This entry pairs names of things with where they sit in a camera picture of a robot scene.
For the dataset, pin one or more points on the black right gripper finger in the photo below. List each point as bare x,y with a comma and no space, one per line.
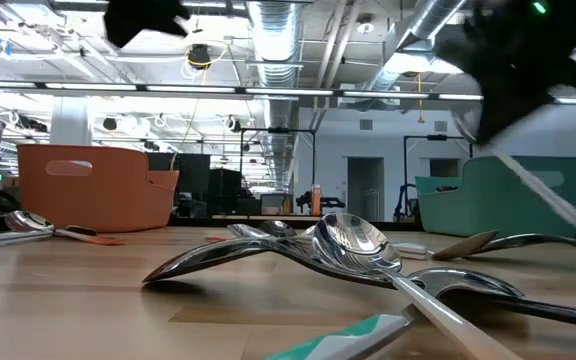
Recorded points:
493,117
525,110

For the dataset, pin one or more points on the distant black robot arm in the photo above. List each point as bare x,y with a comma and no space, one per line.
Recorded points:
405,212
330,202

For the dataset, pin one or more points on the teal plastic bin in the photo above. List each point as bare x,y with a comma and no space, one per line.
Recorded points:
468,210

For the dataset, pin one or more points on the white pillar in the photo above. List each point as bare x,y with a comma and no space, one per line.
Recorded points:
70,125

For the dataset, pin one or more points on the grey door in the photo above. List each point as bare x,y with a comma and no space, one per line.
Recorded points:
365,190

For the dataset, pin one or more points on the large black cabinet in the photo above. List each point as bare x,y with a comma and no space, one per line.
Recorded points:
193,180

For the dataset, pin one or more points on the orange plastic bin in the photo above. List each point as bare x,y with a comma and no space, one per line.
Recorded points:
103,200

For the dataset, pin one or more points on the small black cabinet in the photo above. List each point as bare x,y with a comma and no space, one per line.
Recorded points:
225,190

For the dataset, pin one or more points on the square wall vent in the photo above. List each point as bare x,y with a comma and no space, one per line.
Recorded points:
366,125
440,126

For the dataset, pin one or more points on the black gantry frame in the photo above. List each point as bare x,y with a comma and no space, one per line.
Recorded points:
438,137

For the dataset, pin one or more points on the black ceiling dome camera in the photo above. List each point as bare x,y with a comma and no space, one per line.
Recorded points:
199,56

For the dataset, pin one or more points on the long ceiling light rail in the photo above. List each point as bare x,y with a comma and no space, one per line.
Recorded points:
93,86

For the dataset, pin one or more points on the narrow silver spiral duct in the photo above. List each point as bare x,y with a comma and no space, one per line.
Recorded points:
418,22

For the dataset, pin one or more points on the wide silver ventilation duct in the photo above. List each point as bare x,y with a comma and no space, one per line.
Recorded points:
274,40

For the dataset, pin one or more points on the black table frame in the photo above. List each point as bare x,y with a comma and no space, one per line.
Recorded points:
193,220

